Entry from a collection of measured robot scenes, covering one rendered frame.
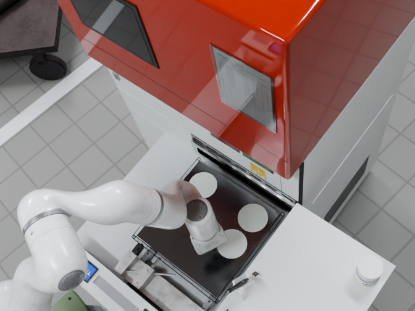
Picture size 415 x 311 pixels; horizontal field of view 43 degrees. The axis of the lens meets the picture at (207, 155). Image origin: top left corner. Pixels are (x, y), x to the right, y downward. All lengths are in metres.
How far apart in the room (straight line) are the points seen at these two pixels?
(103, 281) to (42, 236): 0.65
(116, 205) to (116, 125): 2.05
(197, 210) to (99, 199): 0.36
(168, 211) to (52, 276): 0.31
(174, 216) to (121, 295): 0.53
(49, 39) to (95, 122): 0.53
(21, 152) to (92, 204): 2.19
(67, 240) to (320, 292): 0.82
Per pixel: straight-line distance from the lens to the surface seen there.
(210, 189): 1.84
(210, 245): 1.60
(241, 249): 1.75
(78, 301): 1.87
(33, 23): 3.34
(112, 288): 1.75
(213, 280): 1.74
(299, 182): 1.59
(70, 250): 1.12
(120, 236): 1.94
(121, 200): 1.12
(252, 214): 1.79
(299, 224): 1.71
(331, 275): 1.66
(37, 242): 1.14
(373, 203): 2.80
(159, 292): 1.78
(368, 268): 1.58
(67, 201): 1.15
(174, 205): 1.27
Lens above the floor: 2.57
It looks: 62 degrees down
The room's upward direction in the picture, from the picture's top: 17 degrees counter-clockwise
